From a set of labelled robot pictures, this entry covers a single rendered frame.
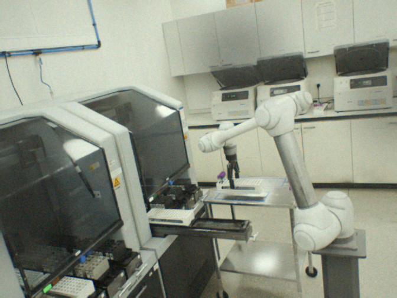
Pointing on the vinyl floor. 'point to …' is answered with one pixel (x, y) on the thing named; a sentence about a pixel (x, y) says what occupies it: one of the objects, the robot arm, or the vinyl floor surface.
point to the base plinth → (332, 185)
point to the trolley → (263, 255)
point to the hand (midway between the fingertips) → (234, 182)
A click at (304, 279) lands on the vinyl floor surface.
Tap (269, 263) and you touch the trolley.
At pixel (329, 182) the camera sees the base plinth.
